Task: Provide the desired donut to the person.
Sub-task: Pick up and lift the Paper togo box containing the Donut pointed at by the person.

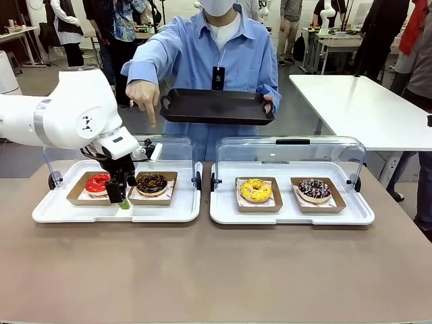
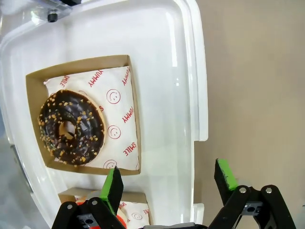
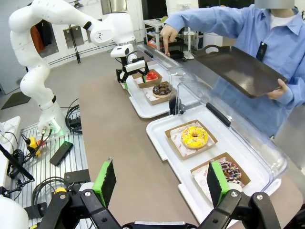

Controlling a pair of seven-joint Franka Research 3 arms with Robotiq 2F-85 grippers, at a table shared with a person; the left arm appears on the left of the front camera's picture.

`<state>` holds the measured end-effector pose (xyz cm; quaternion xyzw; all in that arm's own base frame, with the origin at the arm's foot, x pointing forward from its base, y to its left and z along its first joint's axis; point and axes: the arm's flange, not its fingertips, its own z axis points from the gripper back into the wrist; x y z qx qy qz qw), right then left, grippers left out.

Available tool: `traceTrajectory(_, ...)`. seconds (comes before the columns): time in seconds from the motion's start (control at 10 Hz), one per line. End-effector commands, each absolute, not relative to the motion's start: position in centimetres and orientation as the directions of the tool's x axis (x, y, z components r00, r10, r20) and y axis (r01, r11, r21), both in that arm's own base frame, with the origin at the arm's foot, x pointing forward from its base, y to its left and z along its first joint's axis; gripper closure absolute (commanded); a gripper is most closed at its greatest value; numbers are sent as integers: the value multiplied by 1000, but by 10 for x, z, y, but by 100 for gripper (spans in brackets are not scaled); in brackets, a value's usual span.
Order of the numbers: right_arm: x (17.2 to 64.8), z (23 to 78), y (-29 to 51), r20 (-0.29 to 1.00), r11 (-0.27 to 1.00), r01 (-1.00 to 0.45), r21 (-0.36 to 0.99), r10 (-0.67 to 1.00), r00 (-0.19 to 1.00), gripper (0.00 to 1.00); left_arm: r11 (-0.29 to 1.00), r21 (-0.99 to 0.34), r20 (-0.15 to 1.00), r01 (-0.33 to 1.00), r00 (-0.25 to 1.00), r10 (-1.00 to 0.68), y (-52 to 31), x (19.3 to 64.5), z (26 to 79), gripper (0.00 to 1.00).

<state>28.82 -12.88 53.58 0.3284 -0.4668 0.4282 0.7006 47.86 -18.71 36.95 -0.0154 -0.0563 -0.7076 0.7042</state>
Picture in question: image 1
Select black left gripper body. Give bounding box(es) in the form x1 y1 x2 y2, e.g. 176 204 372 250
96 153 137 184

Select chocolate sprinkled donut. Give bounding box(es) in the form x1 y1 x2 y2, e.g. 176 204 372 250
135 172 169 197

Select brown cardboard donut box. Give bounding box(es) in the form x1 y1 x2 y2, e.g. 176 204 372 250
66 171 114 207
290 177 348 214
235 176 284 213
128 171 179 207

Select black serving tray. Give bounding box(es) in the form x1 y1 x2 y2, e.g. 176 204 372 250
160 88 276 126

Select person's left forearm blue sleeve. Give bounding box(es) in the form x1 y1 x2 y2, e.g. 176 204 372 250
263 60 283 115

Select person's right forearm blue sleeve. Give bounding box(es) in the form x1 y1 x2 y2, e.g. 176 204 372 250
120 33 176 89

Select red glazed donut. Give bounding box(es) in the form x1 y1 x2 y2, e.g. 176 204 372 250
84 173 112 196

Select yellow glazed donut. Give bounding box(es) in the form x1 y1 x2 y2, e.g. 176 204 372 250
240 178 273 203

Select person in blue shirt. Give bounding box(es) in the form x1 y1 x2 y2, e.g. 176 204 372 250
120 0 283 162

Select dark purple sprinkled donut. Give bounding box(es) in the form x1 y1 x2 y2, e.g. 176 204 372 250
297 178 332 204

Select person's right hand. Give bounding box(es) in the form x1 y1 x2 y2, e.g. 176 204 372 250
125 80 161 129

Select person's left hand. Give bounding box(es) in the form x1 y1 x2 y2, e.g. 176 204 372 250
263 93 276 115

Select white display tray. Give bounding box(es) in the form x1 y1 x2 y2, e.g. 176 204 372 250
32 159 203 223
209 161 376 225

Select clear plastic tray lid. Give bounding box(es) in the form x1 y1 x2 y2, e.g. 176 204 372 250
211 136 367 193
43 134 203 192

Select black name tag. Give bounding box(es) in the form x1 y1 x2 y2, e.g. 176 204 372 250
212 65 226 91

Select white air purifier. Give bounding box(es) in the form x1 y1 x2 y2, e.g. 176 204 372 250
0 50 23 95

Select bystander in patterned blue shirt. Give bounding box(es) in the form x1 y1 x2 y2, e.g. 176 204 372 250
113 0 149 109

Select bystander in dark clothes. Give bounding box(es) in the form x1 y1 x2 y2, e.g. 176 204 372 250
82 0 117 87

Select bystander in black vest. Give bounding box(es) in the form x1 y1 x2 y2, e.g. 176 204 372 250
43 0 84 68

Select background white desk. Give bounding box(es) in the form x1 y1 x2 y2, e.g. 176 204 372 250
0 26 41 67

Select white face mask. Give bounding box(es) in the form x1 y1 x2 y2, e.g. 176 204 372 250
201 0 237 17

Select black backpack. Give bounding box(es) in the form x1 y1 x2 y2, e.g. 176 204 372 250
292 32 306 63

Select bystander in grey clothes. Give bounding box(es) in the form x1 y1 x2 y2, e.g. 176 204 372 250
277 0 304 65

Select white office table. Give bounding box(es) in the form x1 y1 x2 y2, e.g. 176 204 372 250
289 74 432 190

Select background work desk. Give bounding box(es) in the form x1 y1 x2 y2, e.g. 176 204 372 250
301 26 364 75

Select bystander in black outfit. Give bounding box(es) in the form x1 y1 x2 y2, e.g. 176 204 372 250
352 0 411 82

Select bystander in red and grey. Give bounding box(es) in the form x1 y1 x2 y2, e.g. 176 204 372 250
391 0 432 242

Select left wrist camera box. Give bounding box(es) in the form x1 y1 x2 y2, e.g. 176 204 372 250
131 140 163 163

